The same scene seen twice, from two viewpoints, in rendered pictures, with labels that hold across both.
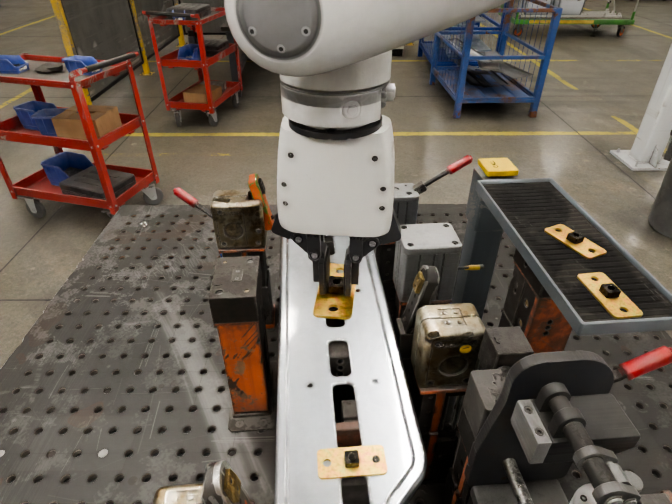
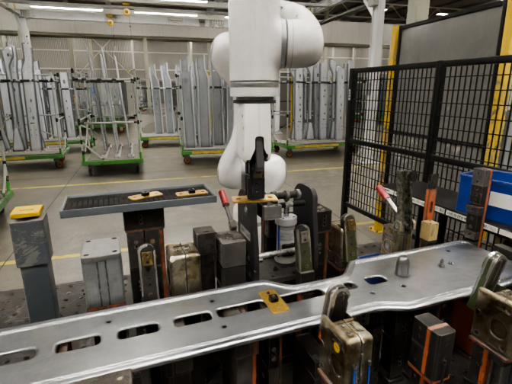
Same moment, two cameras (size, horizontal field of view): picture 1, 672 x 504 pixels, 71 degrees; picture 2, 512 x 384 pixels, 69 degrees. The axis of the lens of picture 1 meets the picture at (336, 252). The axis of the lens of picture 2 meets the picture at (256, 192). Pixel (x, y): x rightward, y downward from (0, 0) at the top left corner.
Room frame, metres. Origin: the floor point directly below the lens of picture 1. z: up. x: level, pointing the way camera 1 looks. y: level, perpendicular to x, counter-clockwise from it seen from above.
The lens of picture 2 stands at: (0.55, 0.64, 1.43)
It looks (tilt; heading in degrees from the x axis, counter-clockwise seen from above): 15 degrees down; 254
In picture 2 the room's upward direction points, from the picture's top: straight up
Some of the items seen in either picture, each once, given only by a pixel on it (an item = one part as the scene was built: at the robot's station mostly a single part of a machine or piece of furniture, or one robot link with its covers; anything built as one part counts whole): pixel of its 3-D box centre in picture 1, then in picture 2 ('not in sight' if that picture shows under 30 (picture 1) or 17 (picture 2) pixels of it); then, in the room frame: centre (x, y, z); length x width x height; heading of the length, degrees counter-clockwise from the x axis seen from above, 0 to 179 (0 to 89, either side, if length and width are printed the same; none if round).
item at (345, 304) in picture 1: (336, 285); (254, 196); (0.37, 0.00, 1.24); 0.08 x 0.04 x 0.01; 174
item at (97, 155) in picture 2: not in sight; (112, 120); (1.18, -6.99, 0.88); 1.91 x 1.00 x 1.76; 91
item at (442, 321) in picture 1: (433, 401); (186, 321); (0.50, -0.16, 0.89); 0.13 x 0.11 x 0.38; 95
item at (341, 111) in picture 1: (338, 97); (254, 91); (0.37, 0.00, 1.43); 0.09 x 0.08 x 0.03; 84
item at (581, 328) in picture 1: (561, 239); (142, 199); (0.58, -0.33, 1.16); 0.37 x 0.14 x 0.02; 5
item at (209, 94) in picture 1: (199, 64); not in sight; (4.48, 1.24, 0.49); 0.81 x 0.46 x 0.97; 168
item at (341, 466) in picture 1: (351, 459); (273, 299); (0.32, -0.02, 1.01); 0.08 x 0.04 x 0.01; 95
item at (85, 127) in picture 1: (76, 140); not in sight; (2.66, 1.54, 0.49); 0.81 x 0.47 x 0.97; 74
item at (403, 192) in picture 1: (392, 256); not in sight; (0.92, -0.14, 0.88); 0.11 x 0.10 x 0.36; 95
